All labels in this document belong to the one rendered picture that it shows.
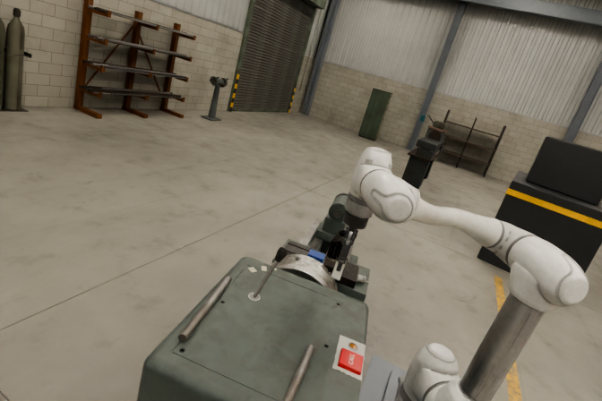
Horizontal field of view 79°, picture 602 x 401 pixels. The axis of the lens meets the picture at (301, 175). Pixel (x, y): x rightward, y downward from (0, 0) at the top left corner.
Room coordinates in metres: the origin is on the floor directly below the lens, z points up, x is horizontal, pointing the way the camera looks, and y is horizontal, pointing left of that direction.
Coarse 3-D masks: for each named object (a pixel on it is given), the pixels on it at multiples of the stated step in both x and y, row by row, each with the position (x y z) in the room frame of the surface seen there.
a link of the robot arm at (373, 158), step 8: (368, 152) 1.05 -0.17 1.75; (376, 152) 1.04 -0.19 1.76; (384, 152) 1.04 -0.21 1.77; (360, 160) 1.05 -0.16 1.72; (368, 160) 1.03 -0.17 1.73; (376, 160) 1.02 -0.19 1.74; (384, 160) 1.03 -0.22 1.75; (360, 168) 1.03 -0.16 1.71; (368, 168) 1.01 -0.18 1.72; (376, 168) 1.00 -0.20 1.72; (384, 168) 1.02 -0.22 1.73; (352, 176) 1.07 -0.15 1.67; (360, 176) 1.01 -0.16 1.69; (352, 184) 1.05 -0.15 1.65; (360, 184) 0.99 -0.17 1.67; (352, 192) 1.05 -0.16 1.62; (360, 192) 0.99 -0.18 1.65
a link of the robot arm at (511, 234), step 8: (504, 224) 1.15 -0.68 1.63; (504, 232) 1.12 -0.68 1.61; (512, 232) 1.13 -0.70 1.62; (520, 232) 1.12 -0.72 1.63; (528, 232) 1.13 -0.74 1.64; (504, 240) 1.12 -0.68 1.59; (512, 240) 1.10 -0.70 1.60; (488, 248) 1.14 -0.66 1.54; (496, 248) 1.12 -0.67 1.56; (504, 248) 1.11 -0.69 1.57; (504, 256) 1.10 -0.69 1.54
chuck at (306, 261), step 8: (288, 256) 1.32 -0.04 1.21; (296, 256) 1.31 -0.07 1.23; (304, 256) 1.32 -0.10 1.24; (280, 264) 1.26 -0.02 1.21; (304, 264) 1.25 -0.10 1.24; (312, 264) 1.27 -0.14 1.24; (320, 264) 1.30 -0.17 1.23; (320, 272) 1.25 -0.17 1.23; (328, 280) 1.24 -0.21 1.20; (336, 288) 1.28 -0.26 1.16
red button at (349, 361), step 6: (342, 348) 0.82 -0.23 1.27; (342, 354) 0.80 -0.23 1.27; (348, 354) 0.81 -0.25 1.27; (354, 354) 0.81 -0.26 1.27; (342, 360) 0.78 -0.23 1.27; (348, 360) 0.79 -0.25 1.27; (354, 360) 0.79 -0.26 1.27; (360, 360) 0.80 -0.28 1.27; (342, 366) 0.77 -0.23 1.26; (348, 366) 0.77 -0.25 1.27; (354, 366) 0.77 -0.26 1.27; (360, 366) 0.78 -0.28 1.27; (354, 372) 0.76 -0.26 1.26; (360, 372) 0.76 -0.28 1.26
